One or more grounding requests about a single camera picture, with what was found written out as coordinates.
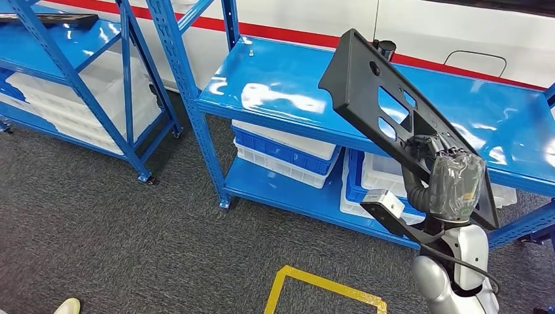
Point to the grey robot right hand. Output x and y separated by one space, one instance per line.
455 186

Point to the black plastic plate frame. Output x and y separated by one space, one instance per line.
52 19
351 82

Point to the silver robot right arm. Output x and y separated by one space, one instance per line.
433 281

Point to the blue metal shelf rack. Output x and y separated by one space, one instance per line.
34 47
282 73

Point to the blue plastic bin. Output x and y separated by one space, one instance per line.
282 154
353 182
8 89

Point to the black cylinder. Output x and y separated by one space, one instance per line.
385 47

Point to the yellow floor tape square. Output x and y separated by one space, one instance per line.
274 294

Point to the white vehicle with red stripe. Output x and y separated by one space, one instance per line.
303 17

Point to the person's foot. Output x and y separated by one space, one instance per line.
67 307

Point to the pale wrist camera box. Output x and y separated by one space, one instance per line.
383 203

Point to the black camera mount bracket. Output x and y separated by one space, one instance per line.
390 221

